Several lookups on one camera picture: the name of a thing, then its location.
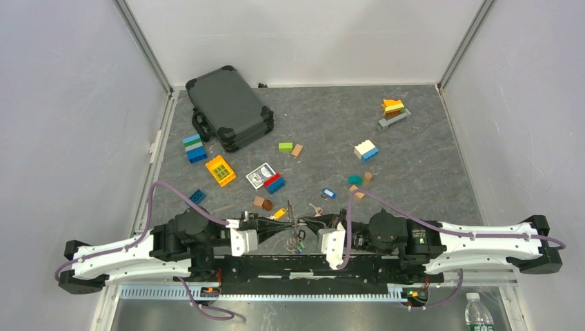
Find metal keyring plate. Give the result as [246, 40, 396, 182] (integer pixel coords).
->
[286, 200, 305, 255]

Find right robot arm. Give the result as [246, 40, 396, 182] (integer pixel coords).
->
[300, 210, 562, 282]

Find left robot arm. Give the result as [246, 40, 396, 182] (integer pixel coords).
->
[55, 208, 292, 294]

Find brown wooden cylinder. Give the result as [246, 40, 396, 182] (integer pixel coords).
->
[261, 199, 273, 211]

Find light wooden block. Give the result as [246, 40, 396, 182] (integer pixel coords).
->
[252, 197, 265, 208]

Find blue key tag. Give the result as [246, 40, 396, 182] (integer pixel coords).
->
[321, 188, 337, 199]

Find red blue lego block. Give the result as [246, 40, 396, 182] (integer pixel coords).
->
[264, 173, 286, 194]

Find playing card box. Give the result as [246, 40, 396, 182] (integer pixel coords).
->
[246, 162, 276, 190]

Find teal wooden block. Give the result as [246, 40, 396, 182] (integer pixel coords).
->
[348, 174, 363, 185]

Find yellow lego plate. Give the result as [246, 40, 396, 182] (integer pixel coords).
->
[205, 155, 237, 187]

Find blue lego brick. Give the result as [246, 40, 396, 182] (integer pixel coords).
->
[189, 190, 206, 205]

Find tan wooden cylinder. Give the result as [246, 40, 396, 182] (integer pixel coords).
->
[363, 172, 373, 186]

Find tan wooden block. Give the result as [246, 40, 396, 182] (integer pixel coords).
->
[290, 144, 304, 158]

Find green lego brick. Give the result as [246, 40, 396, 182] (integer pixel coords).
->
[278, 142, 294, 152]

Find white blue lego block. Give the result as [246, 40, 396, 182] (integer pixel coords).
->
[354, 139, 379, 162]

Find blue green white lego stack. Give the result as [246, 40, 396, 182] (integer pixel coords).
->
[183, 134, 208, 164]

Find grey lego piece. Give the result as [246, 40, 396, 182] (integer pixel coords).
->
[377, 108, 411, 131]

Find black hard case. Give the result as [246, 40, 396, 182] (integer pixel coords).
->
[185, 65, 275, 152]

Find plastic water bottle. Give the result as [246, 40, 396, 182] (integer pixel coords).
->
[464, 292, 495, 331]

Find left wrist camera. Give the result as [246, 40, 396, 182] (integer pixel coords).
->
[226, 219, 258, 257]

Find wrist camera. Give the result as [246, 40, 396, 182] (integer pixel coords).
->
[226, 219, 258, 257]
[317, 223, 346, 270]

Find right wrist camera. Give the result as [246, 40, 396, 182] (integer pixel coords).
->
[317, 223, 346, 270]

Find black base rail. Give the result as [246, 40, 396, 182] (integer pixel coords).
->
[172, 254, 445, 296]

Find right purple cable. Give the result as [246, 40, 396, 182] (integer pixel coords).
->
[335, 189, 566, 312]

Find purple cable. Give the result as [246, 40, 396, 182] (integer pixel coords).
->
[54, 181, 236, 321]
[335, 189, 566, 312]

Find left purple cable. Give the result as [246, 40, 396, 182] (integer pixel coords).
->
[54, 181, 236, 321]

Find white cable duct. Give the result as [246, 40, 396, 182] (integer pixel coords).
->
[119, 285, 407, 303]

